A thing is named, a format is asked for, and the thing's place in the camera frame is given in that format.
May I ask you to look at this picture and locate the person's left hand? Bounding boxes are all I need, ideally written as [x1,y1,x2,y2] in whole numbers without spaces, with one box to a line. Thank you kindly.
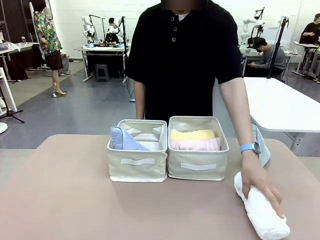
[240,149,286,220]

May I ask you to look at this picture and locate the white towel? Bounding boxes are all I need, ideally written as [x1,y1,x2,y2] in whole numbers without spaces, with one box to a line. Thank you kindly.
[233,171,291,240]

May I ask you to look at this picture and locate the pink towel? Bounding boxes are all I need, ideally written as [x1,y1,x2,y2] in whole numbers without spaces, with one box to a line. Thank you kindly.
[169,137,222,152]

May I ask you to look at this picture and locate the yellow towel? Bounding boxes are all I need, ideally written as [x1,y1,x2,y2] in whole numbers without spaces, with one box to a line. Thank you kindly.
[170,129,217,142]

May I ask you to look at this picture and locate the periwinkle blue towel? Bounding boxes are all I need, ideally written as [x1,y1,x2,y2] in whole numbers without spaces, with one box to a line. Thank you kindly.
[110,126,151,152]

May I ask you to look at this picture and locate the person's right forearm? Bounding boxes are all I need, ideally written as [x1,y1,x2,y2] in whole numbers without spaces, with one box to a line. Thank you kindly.
[133,80,147,120]

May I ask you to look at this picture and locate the person's left forearm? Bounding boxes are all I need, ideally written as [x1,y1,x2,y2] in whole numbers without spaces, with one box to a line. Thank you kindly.
[219,76,254,151]

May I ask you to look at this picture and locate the pale blue folded towel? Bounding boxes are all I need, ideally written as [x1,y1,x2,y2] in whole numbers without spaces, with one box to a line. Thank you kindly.
[250,123,272,168]

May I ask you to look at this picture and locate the blue wristwatch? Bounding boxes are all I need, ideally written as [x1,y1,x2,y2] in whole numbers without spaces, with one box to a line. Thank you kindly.
[239,140,261,155]

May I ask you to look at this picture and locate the cream fabric storage bin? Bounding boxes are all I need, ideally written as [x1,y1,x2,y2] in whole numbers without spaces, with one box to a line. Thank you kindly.
[166,115,230,182]
[106,119,169,183]

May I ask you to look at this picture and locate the large white table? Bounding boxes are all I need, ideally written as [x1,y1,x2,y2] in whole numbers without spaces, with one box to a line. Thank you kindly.
[242,76,320,157]

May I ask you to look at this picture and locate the seated man in grey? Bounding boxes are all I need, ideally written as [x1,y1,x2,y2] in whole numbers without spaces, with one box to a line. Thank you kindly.
[247,37,286,78]

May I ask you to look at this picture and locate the white background desk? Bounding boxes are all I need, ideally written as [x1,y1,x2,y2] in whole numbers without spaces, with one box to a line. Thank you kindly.
[291,41,320,82]

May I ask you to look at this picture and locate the black tripod pole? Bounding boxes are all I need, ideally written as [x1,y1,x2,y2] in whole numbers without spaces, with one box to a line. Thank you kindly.
[265,15,290,80]

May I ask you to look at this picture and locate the person in black polo shirt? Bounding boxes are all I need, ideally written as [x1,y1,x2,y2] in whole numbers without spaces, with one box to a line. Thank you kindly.
[124,0,245,123]

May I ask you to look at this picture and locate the person in black t-shirt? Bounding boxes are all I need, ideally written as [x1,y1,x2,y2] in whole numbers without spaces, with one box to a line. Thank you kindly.
[298,14,320,45]

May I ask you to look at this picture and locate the grey plastic stool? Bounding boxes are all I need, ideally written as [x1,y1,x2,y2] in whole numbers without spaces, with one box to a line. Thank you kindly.
[94,64,110,83]

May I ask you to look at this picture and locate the white background work table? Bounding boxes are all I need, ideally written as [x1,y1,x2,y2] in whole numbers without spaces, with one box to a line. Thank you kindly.
[73,44,129,83]

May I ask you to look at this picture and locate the woman in floral shirt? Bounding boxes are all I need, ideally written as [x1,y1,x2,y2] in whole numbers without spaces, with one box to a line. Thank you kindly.
[29,0,69,98]

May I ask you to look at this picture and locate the black floor tripod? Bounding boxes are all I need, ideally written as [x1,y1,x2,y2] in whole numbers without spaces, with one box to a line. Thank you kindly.
[0,86,26,124]

